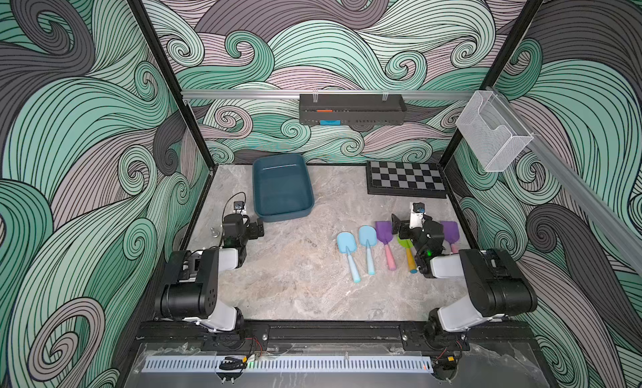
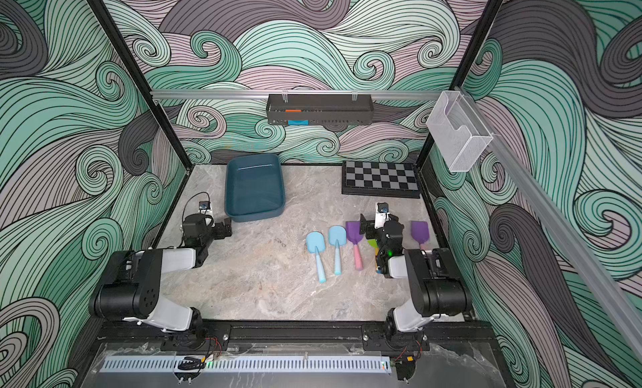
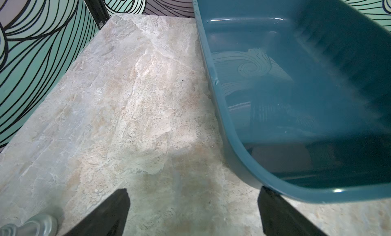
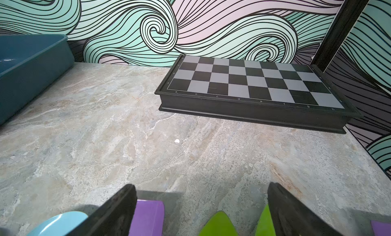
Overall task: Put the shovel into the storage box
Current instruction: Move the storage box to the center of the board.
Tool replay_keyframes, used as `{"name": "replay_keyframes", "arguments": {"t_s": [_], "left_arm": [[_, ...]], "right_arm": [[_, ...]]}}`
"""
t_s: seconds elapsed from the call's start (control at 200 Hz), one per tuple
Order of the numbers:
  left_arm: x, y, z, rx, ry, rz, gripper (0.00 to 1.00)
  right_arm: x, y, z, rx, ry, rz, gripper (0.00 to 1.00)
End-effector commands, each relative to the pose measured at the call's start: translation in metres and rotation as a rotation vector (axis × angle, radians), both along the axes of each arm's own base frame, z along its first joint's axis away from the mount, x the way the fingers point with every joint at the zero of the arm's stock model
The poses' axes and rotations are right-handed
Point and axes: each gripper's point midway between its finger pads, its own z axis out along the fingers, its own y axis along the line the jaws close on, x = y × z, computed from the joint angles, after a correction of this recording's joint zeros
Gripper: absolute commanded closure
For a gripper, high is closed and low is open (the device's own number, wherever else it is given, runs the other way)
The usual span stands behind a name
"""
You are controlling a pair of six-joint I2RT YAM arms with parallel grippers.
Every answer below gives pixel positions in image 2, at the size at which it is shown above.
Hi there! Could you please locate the green round shovel wooden handle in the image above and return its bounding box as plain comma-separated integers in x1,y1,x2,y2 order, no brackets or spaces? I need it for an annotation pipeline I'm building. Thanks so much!
367,239,379,255

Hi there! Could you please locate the purple shovel pink handle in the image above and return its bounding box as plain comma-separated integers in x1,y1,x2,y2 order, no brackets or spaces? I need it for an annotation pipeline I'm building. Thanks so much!
345,221,364,271
411,221,431,250

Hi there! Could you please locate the teal plastic storage box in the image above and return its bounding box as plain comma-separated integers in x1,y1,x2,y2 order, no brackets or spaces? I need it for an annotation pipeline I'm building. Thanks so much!
224,154,286,222

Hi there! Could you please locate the light blue shovel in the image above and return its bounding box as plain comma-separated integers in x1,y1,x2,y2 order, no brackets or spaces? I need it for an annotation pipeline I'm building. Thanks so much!
329,225,347,276
306,232,326,284

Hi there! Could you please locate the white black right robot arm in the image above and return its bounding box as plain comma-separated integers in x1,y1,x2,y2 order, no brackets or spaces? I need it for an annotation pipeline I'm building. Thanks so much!
359,213,472,338

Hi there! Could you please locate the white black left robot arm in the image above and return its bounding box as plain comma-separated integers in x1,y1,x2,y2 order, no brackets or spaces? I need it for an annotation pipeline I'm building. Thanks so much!
89,213,232,334

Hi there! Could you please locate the black white chessboard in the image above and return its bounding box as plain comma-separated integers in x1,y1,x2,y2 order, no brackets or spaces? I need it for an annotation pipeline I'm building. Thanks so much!
341,161,421,199

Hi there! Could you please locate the blue item in shelf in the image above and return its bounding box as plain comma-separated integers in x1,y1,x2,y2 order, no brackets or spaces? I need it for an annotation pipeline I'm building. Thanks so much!
287,120,309,126

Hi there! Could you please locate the clear plastic wall bin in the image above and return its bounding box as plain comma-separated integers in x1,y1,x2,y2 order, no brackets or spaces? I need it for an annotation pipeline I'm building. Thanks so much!
426,90,493,173

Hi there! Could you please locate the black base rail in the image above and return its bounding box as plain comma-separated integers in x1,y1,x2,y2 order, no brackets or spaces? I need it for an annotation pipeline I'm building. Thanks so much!
97,319,495,354

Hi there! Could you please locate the black wall shelf tray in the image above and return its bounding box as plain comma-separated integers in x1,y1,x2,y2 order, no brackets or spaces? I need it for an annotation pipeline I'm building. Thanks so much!
266,95,375,131

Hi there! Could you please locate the white slotted cable duct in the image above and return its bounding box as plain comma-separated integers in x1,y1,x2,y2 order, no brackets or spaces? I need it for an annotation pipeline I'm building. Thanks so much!
100,356,392,375

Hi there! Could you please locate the aluminium rail back wall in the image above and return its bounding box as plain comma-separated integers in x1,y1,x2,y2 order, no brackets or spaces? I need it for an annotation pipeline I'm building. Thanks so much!
150,89,441,101

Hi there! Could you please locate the aluminium rail wall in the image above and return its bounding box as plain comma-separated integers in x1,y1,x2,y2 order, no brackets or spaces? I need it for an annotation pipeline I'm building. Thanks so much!
455,87,641,359
150,89,441,101

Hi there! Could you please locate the aluminium rail right wall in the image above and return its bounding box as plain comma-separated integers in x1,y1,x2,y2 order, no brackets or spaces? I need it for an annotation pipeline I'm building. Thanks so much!
455,87,641,359

